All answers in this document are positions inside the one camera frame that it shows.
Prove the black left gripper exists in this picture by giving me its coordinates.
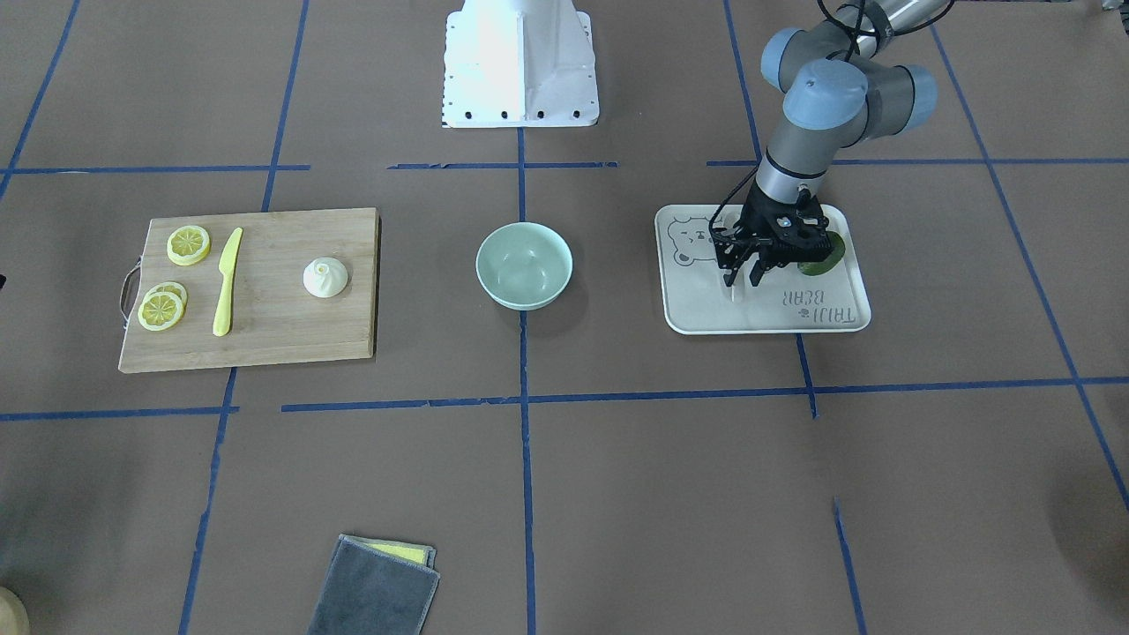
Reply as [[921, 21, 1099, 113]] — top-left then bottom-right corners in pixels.
[[711, 186, 831, 287]]

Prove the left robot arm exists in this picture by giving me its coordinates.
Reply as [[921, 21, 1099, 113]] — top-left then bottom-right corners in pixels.
[[709, 1, 953, 286]]

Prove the light green bowl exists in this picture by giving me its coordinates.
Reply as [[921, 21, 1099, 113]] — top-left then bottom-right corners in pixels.
[[475, 221, 575, 312]]

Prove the white bear tray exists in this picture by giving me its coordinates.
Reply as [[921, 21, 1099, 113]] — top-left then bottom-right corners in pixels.
[[654, 205, 872, 336]]

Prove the yellow sponge cloth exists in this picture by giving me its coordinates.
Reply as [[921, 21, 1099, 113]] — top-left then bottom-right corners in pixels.
[[370, 540, 436, 568]]

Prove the bamboo cutting board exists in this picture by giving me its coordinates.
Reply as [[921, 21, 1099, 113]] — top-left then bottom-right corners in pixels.
[[119, 206, 380, 374]]

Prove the yellow plastic knife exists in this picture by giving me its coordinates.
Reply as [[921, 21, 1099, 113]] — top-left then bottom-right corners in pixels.
[[211, 228, 243, 337]]

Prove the upper lemon slice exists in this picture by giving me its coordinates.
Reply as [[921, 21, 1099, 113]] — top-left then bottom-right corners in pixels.
[[166, 225, 213, 266]]

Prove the lower back lemon slice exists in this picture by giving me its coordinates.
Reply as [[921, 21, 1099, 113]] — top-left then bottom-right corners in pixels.
[[145, 281, 189, 305]]

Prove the wooden mug tree stand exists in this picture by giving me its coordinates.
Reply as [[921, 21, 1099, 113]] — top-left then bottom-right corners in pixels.
[[0, 588, 30, 635]]

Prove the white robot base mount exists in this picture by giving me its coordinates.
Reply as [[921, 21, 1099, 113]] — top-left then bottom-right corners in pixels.
[[441, 1, 601, 129]]

